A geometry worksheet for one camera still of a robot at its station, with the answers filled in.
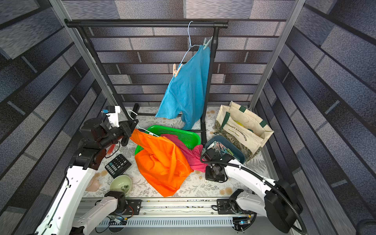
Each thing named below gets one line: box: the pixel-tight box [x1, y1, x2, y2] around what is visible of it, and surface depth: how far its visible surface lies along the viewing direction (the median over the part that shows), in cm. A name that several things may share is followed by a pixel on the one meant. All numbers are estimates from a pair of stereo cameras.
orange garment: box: [129, 128, 194, 197], surface depth 74 cm
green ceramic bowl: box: [109, 174, 132, 195], surface depth 80 cm
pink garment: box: [160, 134, 208, 173], surface depth 81 cm
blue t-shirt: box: [155, 46, 212, 131], surface depth 71 cm
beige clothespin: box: [172, 63, 184, 78], surface depth 60 cm
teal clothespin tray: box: [205, 135, 246, 165], surface depth 94 cm
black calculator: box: [104, 153, 132, 179], surface depth 87 cm
